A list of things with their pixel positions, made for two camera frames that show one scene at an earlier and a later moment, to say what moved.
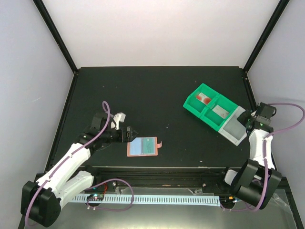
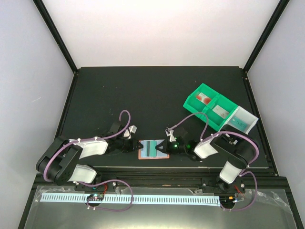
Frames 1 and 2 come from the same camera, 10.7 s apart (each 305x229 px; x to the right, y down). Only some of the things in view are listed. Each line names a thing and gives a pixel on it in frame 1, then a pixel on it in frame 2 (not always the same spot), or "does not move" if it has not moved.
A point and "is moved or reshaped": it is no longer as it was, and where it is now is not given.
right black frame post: (274, 18) does not move
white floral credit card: (221, 111) does not move
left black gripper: (128, 133) → (133, 146)
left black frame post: (42, 8) does not move
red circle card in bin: (203, 98) does not move
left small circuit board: (95, 197) does not move
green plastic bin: (199, 98) does not move
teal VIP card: (148, 145) is moved or reshaped
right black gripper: (241, 118) → (166, 149)
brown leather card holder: (143, 146) is moved or reshaped
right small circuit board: (228, 200) does not move
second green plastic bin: (218, 112) does not move
